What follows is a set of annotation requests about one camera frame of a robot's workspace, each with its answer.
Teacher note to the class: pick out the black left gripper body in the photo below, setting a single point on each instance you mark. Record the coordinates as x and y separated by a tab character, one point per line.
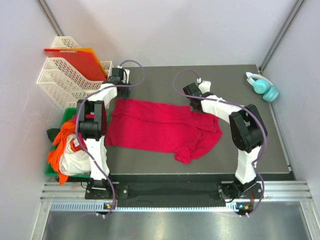
124	94

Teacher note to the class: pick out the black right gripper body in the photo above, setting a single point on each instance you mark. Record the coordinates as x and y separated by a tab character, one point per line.
192	108

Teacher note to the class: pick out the red t-shirt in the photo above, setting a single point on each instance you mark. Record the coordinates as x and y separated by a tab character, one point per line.
164	128
91	116

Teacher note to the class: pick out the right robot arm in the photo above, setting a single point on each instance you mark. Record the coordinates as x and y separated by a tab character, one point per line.
248	132

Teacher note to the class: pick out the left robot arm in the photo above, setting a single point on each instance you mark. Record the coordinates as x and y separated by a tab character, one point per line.
92	124

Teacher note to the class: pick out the red orange folder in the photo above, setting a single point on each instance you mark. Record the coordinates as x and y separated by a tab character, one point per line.
82	59

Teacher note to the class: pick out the red t-shirt in bin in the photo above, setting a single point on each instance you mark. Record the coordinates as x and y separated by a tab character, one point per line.
91	116

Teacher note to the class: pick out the white perforated file rack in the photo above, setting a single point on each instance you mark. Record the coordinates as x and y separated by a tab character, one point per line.
63	83

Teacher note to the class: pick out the green plastic bin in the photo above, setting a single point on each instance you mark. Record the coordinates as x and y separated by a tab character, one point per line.
68	114

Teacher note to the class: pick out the teal white headphones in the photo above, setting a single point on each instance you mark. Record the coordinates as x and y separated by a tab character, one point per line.
262	86

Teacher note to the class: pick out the dark green cloth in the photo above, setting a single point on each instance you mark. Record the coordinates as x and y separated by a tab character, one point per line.
52	133

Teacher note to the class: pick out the white t-shirt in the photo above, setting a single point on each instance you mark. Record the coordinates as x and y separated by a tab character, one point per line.
75	160

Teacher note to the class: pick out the orange t-shirt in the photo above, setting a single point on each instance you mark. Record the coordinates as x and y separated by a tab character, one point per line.
60	142

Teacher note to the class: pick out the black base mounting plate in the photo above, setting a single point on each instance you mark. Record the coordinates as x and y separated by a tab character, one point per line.
178	190

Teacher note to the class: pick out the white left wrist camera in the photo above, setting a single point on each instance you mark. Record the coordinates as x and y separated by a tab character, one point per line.
124	75

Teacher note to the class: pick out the slotted cable duct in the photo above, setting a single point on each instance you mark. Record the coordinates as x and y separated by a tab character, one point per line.
90	206

